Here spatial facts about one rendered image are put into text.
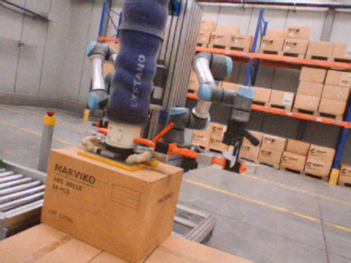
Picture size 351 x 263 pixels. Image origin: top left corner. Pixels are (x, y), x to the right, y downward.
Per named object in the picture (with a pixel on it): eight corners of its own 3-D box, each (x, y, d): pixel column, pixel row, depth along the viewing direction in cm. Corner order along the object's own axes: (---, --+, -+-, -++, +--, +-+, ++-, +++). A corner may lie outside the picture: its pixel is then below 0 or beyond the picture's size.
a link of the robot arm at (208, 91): (190, 45, 168) (204, 84, 129) (208, 48, 170) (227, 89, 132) (185, 63, 174) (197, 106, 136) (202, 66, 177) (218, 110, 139)
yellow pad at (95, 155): (76, 154, 149) (77, 145, 149) (88, 153, 159) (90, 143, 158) (132, 172, 137) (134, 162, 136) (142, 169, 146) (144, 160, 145)
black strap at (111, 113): (95, 113, 147) (96, 106, 147) (121, 114, 169) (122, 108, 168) (133, 123, 139) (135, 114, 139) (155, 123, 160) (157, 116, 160)
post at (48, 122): (27, 232, 242) (43, 115, 229) (34, 229, 248) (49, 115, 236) (34, 235, 240) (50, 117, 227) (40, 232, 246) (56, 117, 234)
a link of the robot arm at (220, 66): (182, 120, 203) (208, 48, 170) (203, 124, 206) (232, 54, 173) (184, 131, 194) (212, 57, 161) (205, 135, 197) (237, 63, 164)
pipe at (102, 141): (80, 147, 151) (81, 136, 150) (108, 144, 174) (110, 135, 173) (135, 164, 138) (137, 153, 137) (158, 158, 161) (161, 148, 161)
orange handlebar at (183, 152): (80, 128, 162) (81, 122, 161) (111, 127, 190) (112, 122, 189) (244, 173, 128) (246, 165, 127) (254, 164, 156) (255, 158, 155)
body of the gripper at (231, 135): (225, 143, 138) (230, 118, 137) (243, 148, 135) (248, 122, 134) (221, 145, 131) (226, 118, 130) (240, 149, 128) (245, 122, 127)
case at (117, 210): (40, 221, 154) (49, 149, 149) (88, 203, 191) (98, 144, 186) (135, 265, 132) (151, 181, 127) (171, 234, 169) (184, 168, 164)
